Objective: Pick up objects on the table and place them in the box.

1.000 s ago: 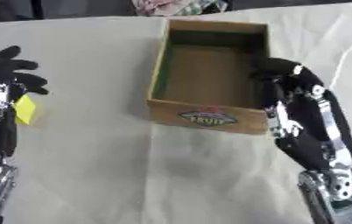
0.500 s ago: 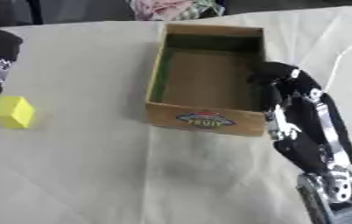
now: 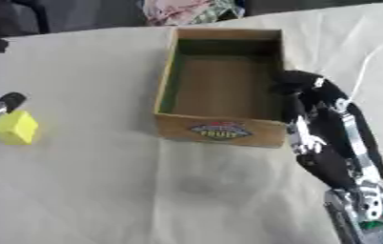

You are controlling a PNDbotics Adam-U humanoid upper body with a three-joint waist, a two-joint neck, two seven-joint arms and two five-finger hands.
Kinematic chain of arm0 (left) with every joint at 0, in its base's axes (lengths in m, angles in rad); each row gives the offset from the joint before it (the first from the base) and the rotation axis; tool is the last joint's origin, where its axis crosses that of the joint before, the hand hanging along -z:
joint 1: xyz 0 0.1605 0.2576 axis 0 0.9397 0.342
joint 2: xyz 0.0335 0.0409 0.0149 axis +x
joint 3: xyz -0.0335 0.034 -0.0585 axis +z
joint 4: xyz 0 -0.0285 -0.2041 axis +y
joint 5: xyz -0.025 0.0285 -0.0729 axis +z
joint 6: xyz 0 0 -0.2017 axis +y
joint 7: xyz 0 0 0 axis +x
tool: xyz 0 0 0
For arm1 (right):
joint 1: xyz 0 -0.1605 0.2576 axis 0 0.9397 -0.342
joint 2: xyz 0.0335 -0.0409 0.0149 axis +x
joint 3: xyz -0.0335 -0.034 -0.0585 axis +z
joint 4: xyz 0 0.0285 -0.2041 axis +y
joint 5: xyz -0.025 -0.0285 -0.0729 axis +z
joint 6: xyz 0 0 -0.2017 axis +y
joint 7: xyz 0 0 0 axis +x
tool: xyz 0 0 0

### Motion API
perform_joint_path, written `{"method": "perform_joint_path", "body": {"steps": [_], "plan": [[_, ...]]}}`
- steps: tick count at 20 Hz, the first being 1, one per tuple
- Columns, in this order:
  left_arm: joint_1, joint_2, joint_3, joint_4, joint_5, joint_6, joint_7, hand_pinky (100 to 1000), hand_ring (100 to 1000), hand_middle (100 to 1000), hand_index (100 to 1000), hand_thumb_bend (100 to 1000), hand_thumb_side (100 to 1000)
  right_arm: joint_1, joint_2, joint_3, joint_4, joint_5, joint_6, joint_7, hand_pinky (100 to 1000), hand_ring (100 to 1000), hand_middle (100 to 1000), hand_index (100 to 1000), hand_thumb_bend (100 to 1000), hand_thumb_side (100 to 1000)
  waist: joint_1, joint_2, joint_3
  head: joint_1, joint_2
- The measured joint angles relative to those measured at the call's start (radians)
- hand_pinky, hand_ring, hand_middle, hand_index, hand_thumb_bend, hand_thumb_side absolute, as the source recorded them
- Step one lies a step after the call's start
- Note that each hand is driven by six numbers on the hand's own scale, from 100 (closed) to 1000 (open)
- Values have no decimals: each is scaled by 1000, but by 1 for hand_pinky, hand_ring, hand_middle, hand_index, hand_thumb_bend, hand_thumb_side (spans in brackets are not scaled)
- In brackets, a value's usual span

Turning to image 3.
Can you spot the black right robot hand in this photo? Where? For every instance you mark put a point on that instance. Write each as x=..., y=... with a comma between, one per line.
x=334, y=139

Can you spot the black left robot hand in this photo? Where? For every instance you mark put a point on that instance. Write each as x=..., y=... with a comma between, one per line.
x=3, y=105

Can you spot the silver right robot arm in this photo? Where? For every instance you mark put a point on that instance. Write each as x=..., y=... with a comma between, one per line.
x=367, y=216

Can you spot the tan cardboard box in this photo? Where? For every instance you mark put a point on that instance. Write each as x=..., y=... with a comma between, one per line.
x=222, y=92

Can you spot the yellow block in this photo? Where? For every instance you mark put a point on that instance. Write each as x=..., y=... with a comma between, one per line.
x=16, y=127

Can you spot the black chair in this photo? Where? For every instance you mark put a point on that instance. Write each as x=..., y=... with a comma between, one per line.
x=6, y=19

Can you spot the person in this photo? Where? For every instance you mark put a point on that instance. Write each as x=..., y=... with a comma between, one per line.
x=186, y=11

